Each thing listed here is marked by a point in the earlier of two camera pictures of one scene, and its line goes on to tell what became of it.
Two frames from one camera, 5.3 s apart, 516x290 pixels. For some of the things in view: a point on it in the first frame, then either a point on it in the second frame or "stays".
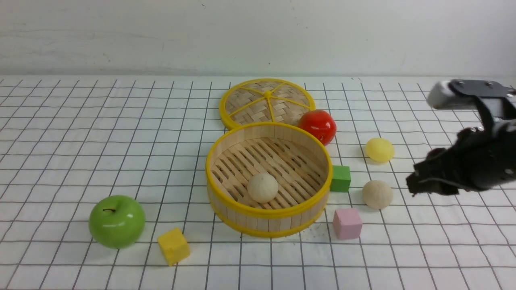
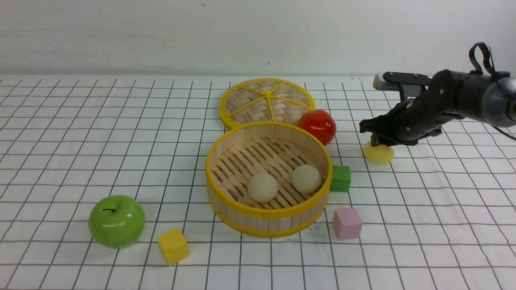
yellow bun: [380, 150] stays
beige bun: [262, 187] stays
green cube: [341, 179] stays
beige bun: [377, 194] -> [305, 179]
